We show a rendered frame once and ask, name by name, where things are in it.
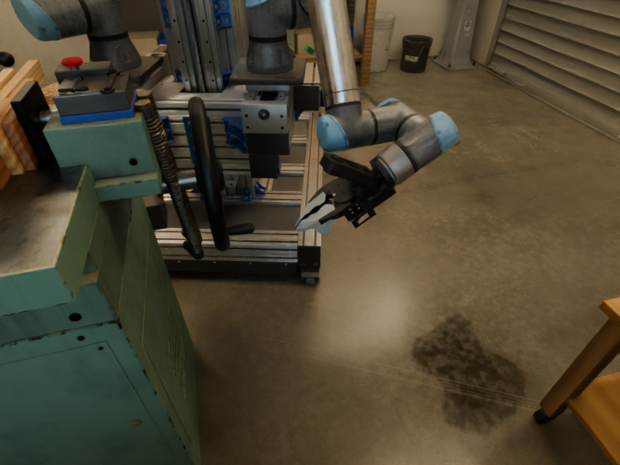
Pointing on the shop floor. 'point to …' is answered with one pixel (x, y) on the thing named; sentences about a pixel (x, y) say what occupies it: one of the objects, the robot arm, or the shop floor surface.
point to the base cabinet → (107, 377)
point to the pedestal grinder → (459, 38)
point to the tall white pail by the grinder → (381, 41)
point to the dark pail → (415, 53)
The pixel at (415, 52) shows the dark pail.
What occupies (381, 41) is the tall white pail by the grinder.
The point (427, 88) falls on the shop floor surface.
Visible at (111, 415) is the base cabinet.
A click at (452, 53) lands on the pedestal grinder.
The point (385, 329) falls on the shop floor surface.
